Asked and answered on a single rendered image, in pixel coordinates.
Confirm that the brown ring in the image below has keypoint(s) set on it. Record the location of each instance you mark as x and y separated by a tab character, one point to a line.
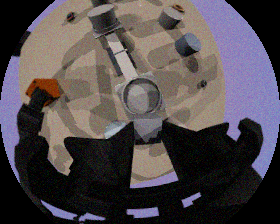
176	6

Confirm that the beige cylinder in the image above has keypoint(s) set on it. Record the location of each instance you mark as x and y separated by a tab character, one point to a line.
175	121

